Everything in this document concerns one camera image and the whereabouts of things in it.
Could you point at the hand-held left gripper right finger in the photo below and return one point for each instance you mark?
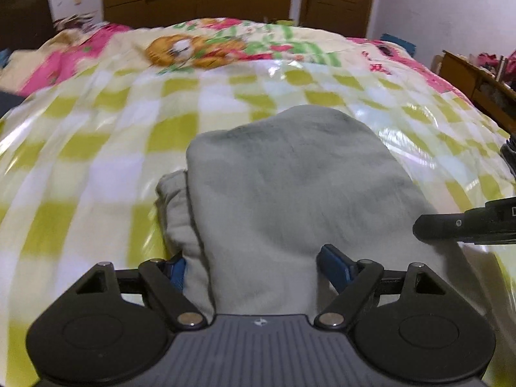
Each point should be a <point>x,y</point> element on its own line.
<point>334,266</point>

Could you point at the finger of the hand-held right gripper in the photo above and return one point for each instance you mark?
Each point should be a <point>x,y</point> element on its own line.
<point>463,225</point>
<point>510,149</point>

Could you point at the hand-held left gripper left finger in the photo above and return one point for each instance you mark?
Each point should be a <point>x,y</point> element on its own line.
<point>177,274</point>

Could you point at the grey pants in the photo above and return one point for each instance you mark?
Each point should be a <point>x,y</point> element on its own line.
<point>282,189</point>

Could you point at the wooden desk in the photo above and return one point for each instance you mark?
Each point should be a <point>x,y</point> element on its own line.
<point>463,76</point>

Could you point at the pink red item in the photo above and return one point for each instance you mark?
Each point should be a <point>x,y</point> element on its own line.
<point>488,59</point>

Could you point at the blue square object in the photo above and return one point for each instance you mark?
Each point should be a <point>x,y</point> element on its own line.
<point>397,42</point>

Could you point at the printed checkered blanket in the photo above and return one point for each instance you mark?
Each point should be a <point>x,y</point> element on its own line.
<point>100,137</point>

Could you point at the brown wooden door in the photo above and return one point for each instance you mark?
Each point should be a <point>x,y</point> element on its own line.
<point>342,0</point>

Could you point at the dark blue cloth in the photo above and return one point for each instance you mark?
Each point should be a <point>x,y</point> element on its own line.
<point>10,103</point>

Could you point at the yellow-green item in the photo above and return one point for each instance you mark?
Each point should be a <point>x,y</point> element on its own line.
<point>285,21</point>

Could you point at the brown patterned cloth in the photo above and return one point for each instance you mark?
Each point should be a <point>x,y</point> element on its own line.
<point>76,22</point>

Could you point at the dark wooden headboard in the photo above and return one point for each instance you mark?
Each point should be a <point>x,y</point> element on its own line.
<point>24,16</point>

